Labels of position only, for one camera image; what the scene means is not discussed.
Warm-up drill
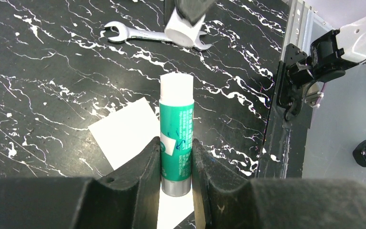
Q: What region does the silver wrench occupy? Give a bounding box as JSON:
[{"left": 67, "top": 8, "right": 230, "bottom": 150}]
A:
[{"left": 104, "top": 21, "right": 213, "bottom": 52}]

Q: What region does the aluminium front rail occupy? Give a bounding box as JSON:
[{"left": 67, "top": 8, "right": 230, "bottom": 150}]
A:
[{"left": 279, "top": 0, "right": 335, "bottom": 64}]

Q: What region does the cream envelope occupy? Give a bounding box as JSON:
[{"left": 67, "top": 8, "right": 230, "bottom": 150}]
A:
[{"left": 88, "top": 97, "right": 193, "bottom": 229}]

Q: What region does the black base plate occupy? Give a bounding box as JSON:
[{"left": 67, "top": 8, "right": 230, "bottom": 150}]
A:
[{"left": 256, "top": 44, "right": 312, "bottom": 178}]

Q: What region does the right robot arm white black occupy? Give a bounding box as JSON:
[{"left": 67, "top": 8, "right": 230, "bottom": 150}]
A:
[{"left": 163, "top": 0, "right": 366, "bottom": 89}]

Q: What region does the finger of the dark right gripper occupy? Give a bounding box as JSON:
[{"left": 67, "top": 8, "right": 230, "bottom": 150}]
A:
[{"left": 175, "top": 0, "right": 216, "bottom": 25}]

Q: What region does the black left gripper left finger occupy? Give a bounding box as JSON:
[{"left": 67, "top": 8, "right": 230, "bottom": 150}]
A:
[{"left": 0, "top": 137, "right": 161, "bottom": 229}]

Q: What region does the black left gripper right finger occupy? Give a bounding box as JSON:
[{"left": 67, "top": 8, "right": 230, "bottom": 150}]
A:
[{"left": 192, "top": 139, "right": 366, "bottom": 229}]

